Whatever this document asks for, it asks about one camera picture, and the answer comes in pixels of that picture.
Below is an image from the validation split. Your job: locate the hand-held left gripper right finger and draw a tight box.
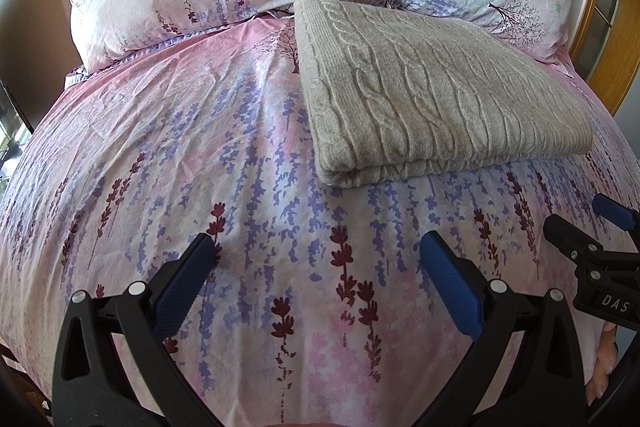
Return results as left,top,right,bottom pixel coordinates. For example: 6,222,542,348
415,231,586,427

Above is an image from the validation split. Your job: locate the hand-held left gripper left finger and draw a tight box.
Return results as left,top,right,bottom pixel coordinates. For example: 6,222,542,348
52,233,221,427

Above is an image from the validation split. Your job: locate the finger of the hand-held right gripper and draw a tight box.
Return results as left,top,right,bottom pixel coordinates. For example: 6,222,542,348
544,214,606,267
591,194,640,253

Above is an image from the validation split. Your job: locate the cream cable-knit sweater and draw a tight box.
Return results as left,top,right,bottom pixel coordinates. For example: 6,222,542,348
292,0,595,186

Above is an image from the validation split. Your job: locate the person's right hand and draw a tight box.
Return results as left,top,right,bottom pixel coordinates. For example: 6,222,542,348
585,322,621,408

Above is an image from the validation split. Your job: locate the pink floral bed cover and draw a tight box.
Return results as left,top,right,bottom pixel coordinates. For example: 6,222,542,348
0,14,640,427

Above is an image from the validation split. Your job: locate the wooden headboard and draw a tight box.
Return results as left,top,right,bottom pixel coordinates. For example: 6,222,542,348
565,0,640,118

